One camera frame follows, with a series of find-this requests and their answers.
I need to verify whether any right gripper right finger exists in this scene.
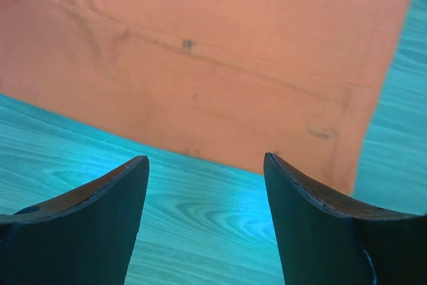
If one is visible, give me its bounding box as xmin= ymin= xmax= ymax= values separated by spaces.
xmin=264 ymin=153 xmax=426 ymax=285

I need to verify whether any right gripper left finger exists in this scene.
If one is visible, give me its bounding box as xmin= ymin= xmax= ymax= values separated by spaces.
xmin=1 ymin=156 xmax=149 ymax=284

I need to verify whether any orange t-shirt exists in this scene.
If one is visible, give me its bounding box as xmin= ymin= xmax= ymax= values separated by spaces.
xmin=1 ymin=0 xmax=410 ymax=194

